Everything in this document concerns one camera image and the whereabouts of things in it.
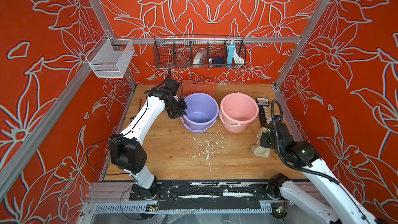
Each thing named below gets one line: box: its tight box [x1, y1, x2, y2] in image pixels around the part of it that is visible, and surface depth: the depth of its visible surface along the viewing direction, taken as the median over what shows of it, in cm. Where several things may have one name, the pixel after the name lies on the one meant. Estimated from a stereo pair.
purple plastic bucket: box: [180, 92, 220, 134], surface depth 88 cm
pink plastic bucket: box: [219, 92, 260, 134], surface depth 92 cm
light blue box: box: [226, 41, 236, 68], surface depth 91 cm
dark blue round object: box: [212, 56, 225, 68], surface depth 97 cm
